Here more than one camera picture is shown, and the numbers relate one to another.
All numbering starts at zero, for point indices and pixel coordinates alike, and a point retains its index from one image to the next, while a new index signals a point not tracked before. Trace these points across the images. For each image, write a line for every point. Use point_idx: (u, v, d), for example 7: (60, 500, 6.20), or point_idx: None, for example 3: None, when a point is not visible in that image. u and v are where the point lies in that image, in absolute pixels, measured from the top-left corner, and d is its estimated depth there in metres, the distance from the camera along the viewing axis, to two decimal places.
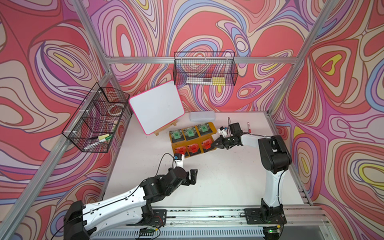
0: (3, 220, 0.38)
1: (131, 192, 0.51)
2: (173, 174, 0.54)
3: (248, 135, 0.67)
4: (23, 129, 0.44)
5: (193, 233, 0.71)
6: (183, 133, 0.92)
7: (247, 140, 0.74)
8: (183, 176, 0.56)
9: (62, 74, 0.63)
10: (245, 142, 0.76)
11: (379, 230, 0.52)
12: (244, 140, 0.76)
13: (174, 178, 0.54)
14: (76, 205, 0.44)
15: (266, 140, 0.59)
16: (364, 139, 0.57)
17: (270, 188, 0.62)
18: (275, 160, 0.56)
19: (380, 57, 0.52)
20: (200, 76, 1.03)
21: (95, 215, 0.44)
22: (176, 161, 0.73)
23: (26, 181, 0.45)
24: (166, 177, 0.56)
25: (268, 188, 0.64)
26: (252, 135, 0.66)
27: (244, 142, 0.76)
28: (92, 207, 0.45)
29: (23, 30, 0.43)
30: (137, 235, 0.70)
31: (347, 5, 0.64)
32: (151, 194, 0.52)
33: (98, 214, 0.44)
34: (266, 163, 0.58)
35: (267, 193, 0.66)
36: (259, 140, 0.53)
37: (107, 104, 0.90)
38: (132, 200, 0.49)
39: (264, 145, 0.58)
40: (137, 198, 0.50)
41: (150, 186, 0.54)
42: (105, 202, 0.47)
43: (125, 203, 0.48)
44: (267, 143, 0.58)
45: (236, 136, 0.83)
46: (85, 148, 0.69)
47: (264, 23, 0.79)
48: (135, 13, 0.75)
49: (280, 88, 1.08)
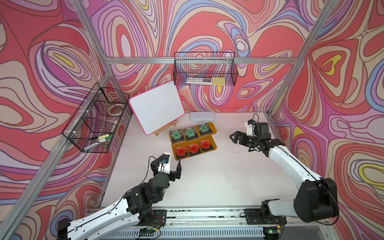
0: (2, 220, 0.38)
1: (115, 205, 0.51)
2: (153, 182, 0.51)
3: (284, 156, 0.54)
4: (23, 129, 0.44)
5: (193, 234, 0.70)
6: (183, 133, 0.92)
7: (279, 159, 0.55)
8: (165, 182, 0.52)
9: (62, 74, 0.63)
10: (277, 160, 0.57)
11: (379, 230, 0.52)
12: (274, 156, 0.58)
13: (154, 186, 0.51)
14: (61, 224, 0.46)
15: (316, 188, 0.42)
16: (364, 139, 0.57)
17: (285, 209, 0.56)
18: (316, 213, 0.42)
19: (380, 57, 0.52)
20: (200, 77, 1.03)
21: (79, 232, 0.45)
22: (163, 165, 0.65)
23: (26, 181, 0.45)
24: (147, 185, 0.52)
25: (280, 205, 0.58)
26: (291, 160, 0.52)
27: (275, 158, 0.58)
28: (77, 224, 0.47)
29: (23, 30, 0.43)
30: (137, 235, 0.70)
31: (347, 5, 0.64)
32: (135, 205, 0.51)
33: (82, 231, 0.46)
34: (303, 212, 0.44)
35: (276, 207, 0.61)
36: (304, 185, 0.43)
37: (107, 105, 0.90)
38: (115, 213, 0.50)
39: (310, 193, 0.41)
40: (120, 211, 0.50)
41: (134, 196, 0.53)
42: (89, 217, 0.48)
43: (108, 217, 0.49)
44: (315, 191, 0.41)
45: (263, 143, 0.63)
46: (86, 148, 0.69)
47: (264, 23, 0.79)
48: (134, 13, 0.75)
49: (280, 88, 1.08)
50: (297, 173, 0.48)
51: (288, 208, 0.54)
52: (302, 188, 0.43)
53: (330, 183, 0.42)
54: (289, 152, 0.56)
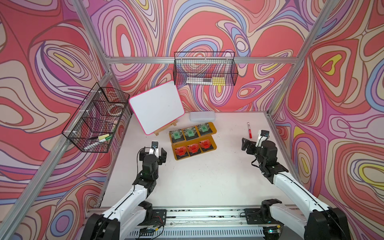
0: (3, 219, 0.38)
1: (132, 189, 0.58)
2: (145, 164, 0.62)
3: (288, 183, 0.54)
4: (23, 129, 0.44)
5: (193, 233, 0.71)
6: (183, 133, 0.92)
7: (284, 186, 0.55)
8: (154, 158, 0.65)
9: (62, 74, 0.63)
10: (281, 187, 0.56)
11: (379, 230, 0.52)
12: (278, 182, 0.57)
13: (149, 166, 0.62)
14: (91, 219, 0.42)
15: (325, 220, 0.40)
16: (363, 139, 0.57)
17: (289, 222, 0.54)
18: None
19: (380, 57, 0.52)
20: (200, 76, 1.03)
21: (120, 212, 0.47)
22: (154, 149, 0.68)
23: (26, 181, 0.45)
24: (145, 169, 0.62)
25: (285, 217, 0.56)
26: (295, 187, 0.51)
27: (280, 185, 0.57)
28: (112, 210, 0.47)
29: (23, 30, 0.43)
30: (137, 235, 0.70)
31: (347, 5, 0.64)
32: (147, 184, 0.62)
33: (122, 210, 0.48)
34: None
35: (280, 215, 0.59)
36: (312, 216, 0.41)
37: (107, 104, 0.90)
38: (138, 192, 0.57)
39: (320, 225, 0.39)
40: (139, 190, 0.58)
41: (141, 181, 0.64)
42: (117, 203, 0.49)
43: (134, 196, 0.55)
44: (324, 223, 0.40)
45: (267, 170, 0.62)
46: (86, 148, 0.69)
47: (264, 23, 0.79)
48: (134, 13, 0.75)
49: (280, 88, 1.08)
50: (304, 202, 0.46)
51: (293, 224, 0.52)
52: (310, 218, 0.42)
53: (338, 214, 0.41)
54: (293, 179, 0.55)
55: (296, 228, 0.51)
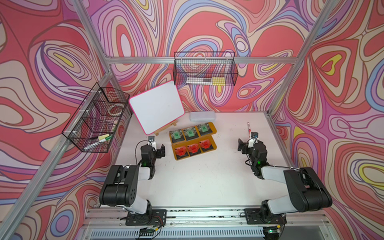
0: (3, 219, 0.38)
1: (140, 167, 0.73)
2: (143, 153, 0.71)
3: (270, 169, 0.63)
4: (23, 129, 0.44)
5: (193, 233, 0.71)
6: (183, 133, 0.92)
7: (269, 172, 0.64)
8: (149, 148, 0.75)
9: (62, 74, 0.63)
10: (269, 177, 0.64)
11: (379, 230, 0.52)
12: (265, 172, 0.66)
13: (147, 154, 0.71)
14: (112, 170, 0.50)
15: (294, 172, 0.49)
16: (363, 139, 0.57)
17: (284, 205, 0.56)
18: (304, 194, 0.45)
19: (380, 57, 0.52)
20: (200, 76, 1.03)
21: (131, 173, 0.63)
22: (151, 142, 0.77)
23: (26, 181, 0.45)
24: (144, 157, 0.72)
25: (280, 202, 0.58)
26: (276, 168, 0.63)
27: (267, 176, 0.65)
28: None
29: (23, 30, 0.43)
30: (137, 235, 0.70)
31: (347, 5, 0.64)
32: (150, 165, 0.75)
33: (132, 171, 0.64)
34: (297, 201, 0.46)
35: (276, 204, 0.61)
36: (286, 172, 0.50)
37: (107, 104, 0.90)
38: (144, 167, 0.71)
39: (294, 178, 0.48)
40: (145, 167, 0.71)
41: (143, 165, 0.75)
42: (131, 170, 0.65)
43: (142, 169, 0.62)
44: (295, 175, 0.48)
45: (256, 170, 0.71)
46: (85, 148, 0.69)
47: (264, 23, 0.79)
48: (135, 13, 0.75)
49: (280, 88, 1.08)
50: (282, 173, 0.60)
51: (287, 203, 0.54)
52: (287, 178, 0.49)
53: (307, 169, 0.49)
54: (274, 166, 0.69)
55: (290, 206, 0.52)
